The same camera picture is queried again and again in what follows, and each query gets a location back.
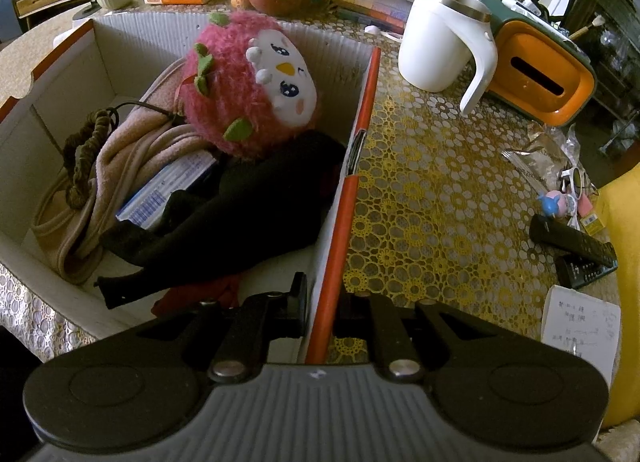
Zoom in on brown hair scrunchie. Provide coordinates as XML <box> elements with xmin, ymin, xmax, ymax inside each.
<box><xmin>62</xmin><ymin>108</ymin><xmax>112</xmax><ymax>210</ymax></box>

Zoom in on white steel mug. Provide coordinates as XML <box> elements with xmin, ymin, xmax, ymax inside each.
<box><xmin>397</xmin><ymin>0</ymin><xmax>499</xmax><ymax>115</ymax></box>

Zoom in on small blue white box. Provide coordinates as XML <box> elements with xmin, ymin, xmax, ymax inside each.
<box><xmin>115</xmin><ymin>149</ymin><xmax>221</xmax><ymax>230</ymax></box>

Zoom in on green orange tissue box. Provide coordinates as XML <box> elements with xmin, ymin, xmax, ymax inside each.
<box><xmin>481</xmin><ymin>0</ymin><xmax>598</xmax><ymax>127</ymax></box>

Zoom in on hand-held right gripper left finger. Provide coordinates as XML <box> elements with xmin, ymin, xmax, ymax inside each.
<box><xmin>140</xmin><ymin>272</ymin><xmax>308</xmax><ymax>384</ymax></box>

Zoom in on pink cloth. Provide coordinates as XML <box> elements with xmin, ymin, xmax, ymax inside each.
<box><xmin>32</xmin><ymin>59</ymin><xmax>221</xmax><ymax>285</ymax></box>

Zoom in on black cloth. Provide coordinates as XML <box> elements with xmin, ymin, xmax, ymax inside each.
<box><xmin>95</xmin><ymin>131</ymin><xmax>347</xmax><ymax>310</ymax></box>

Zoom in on orange cloth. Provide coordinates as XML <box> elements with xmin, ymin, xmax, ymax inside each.
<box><xmin>151</xmin><ymin>274</ymin><xmax>241</xmax><ymax>317</ymax></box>

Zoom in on handwritten paper note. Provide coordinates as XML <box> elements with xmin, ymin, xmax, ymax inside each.
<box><xmin>541</xmin><ymin>286</ymin><xmax>622</xmax><ymax>385</ymax></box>

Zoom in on black remote control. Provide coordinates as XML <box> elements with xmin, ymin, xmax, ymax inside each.
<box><xmin>554</xmin><ymin>254</ymin><xmax>619</xmax><ymax>290</ymax></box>
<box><xmin>529</xmin><ymin>214</ymin><xmax>619</xmax><ymax>269</ymax></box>

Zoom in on small yellow tag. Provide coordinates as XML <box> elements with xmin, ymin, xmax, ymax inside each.
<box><xmin>580</xmin><ymin>212</ymin><xmax>605</xmax><ymax>237</ymax></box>

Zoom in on white framed sunglasses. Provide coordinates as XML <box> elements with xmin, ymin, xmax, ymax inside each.
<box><xmin>560</xmin><ymin>167</ymin><xmax>598</xmax><ymax>199</ymax></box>

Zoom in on pink fruit plush toy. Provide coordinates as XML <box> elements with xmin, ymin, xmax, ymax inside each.
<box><xmin>178</xmin><ymin>10</ymin><xmax>323</xmax><ymax>159</ymax></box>

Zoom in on small pink blue toy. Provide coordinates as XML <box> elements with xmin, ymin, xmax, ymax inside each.
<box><xmin>537</xmin><ymin>191</ymin><xmax>581</xmax><ymax>219</ymax></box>

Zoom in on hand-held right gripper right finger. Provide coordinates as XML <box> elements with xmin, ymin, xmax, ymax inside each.
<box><xmin>334</xmin><ymin>292</ymin><xmax>503</xmax><ymax>384</ymax></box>

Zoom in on orange cardboard box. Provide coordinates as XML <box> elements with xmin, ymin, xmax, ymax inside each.
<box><xmin>0</xmin><ymin>12</ymin><xmax>383</xmax><ymax>365</ymax></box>

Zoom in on makeup brush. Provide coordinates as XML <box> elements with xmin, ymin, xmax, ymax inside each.
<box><xmin>567</xmin><ymin>14</ymin><xmax>607</xmax><ymax>41</ymax></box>

